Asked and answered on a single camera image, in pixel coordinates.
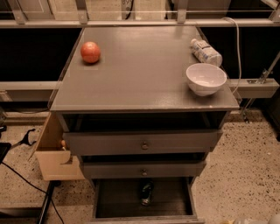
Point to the grey bottom drawer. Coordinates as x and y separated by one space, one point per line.
117 201

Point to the grey drawer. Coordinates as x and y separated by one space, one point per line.
117 201
132 143
158 169

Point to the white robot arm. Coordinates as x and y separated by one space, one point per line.
274 219

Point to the grey wooden drawer cabinet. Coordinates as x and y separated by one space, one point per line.
138 85

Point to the grey top drawer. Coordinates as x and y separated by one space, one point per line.
132 143

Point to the grey middle drawer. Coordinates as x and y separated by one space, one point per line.
158 169

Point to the white ceramic bowl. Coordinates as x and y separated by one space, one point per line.
205 79

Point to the orange round fruit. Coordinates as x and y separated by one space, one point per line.
90 52

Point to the clear plastic water bottle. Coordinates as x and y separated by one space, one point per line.
205 53

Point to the light wooden side box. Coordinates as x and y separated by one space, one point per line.
54 158

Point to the black floor stand bar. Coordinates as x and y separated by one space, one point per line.
47 201

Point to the black clamp tool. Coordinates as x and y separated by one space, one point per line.
25 140

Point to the metal frame rail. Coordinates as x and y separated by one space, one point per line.
222 22

